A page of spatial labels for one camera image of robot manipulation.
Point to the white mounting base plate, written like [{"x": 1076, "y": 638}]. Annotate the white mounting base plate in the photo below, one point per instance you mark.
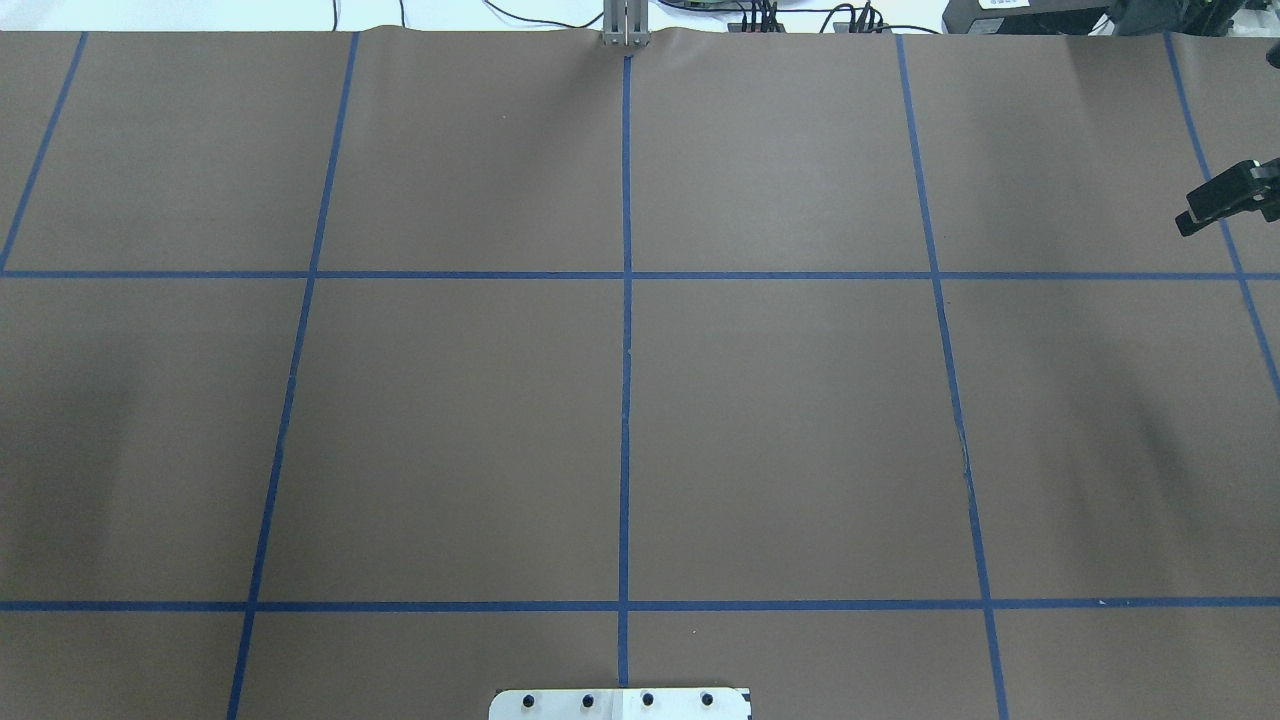
[{"x": 623, "y": 703}]

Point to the aluminium frame post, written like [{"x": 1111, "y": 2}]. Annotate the aluminium frame post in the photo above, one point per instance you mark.
[{"x": 625, "y": 23}]

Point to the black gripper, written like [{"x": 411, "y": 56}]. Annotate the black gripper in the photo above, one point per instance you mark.
[{"x": 1232, "y": 196}]

